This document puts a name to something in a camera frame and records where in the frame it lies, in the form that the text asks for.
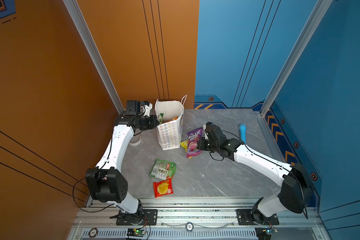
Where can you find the round brown badge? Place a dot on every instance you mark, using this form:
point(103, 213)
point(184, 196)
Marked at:
point(93, 233)

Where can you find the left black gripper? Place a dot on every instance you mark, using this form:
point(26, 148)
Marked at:
point(152, 119)

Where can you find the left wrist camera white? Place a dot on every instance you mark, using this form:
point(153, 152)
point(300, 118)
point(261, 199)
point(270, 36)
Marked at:
point(147, 107)

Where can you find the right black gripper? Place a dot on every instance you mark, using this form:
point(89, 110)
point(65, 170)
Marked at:
point(200, 145)

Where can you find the right aluminium corner post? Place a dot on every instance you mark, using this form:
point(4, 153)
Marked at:
point(306, 34)

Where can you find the red yellow snack packet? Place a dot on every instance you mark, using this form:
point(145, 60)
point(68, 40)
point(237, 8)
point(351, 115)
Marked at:
point(163, 188)

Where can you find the right green circuit board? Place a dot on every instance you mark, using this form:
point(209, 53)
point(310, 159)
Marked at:
point(265, 233)

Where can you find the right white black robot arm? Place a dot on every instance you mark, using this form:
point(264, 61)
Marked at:
point(294, 180)

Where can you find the yellow snack bag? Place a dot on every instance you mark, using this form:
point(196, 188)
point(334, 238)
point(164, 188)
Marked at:
point(184, 144)

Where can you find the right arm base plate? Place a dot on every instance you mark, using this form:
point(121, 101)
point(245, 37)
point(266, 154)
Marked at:
point(252, 218)

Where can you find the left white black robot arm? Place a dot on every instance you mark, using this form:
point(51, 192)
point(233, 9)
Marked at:
point(105, 182)

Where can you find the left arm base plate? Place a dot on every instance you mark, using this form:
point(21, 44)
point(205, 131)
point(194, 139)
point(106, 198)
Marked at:
point(141, 217)

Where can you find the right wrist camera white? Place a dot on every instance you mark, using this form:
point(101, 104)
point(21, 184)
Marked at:
point(207, 129)

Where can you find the blue toy microphone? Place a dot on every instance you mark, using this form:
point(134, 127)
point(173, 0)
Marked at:
point(243, 129)

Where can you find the left green circuit board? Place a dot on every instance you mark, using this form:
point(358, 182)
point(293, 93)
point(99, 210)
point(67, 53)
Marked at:
point(136, 233)

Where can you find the aluminium corner post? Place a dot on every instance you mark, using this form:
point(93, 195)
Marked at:
point(89, 42)
point(306, 34)

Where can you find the white printed paper bag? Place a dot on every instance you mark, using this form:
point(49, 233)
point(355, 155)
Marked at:
point(170, 133)

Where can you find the green white snack packet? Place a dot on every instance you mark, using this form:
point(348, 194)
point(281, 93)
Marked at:
point(163, 170)

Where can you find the left aluminium corner post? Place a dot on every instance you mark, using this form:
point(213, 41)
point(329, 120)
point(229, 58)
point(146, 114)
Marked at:
point(89, 42)

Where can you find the purple Fox's candy bag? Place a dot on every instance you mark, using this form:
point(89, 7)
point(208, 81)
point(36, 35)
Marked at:
point(193, 138)

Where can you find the green circuit board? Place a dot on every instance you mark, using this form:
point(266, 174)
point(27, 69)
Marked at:
point(265, 233)
point(136, 233)

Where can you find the aluminium frame rail base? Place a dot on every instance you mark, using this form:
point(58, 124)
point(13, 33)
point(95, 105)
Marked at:
point(214, 218)

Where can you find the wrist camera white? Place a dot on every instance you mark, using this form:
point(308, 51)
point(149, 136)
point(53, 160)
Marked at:
point(207, 129)
point(147, 107)

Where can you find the orange Fox's candy bag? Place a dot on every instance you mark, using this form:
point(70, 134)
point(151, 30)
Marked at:
point(173, 119)

